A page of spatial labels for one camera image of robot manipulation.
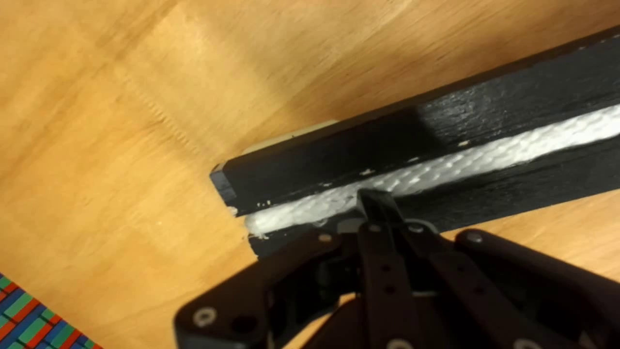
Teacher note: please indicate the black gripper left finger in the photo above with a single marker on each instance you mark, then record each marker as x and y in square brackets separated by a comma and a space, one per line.
[370, 204]

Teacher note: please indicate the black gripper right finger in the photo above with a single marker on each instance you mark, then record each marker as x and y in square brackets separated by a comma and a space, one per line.
[391, 210]

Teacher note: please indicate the long black channel rail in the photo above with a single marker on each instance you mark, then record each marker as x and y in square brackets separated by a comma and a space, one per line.
[523, 136]

